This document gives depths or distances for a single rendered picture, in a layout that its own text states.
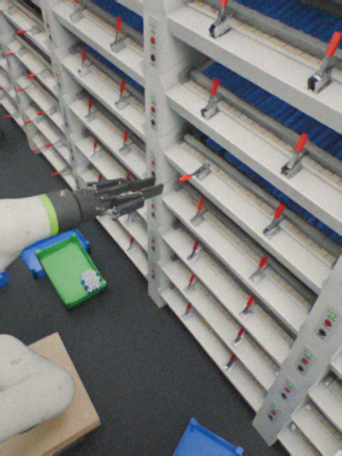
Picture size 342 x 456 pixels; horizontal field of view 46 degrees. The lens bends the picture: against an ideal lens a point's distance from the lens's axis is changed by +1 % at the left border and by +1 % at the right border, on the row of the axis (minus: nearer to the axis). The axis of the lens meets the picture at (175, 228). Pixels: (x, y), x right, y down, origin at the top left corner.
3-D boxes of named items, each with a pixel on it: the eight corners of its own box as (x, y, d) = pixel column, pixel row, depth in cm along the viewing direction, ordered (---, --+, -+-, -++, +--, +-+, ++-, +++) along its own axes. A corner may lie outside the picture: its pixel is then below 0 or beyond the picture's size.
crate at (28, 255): (34, 280, 191) (30, 270, 186) (18, 253, 202) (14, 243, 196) (91, 253, 204) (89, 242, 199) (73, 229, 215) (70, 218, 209)
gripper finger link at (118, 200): (98, 195, 92) (100, 199, 91) (142, 189, 97) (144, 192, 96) (97, 209, 95) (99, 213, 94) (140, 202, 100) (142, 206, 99)
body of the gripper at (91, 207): (64, 210, 95) (100, 200, 100) (81, 232, 90) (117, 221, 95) (65, 184, 90) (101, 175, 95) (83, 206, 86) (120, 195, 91)
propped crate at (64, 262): (105, 289, 190) (106, 282, 183) (66, 310, 181) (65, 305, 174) (75, 240, 199) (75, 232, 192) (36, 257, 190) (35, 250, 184)
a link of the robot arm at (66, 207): (57, 207, 81) (38, 183, 86) (58, 248, 89) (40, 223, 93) (85, 199, 84) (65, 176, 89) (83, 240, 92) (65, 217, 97)
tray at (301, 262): (321, 297, 91) (323, 280, 84) (166, 161, 124) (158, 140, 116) (382, 242, 95) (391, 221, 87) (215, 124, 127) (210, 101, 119)
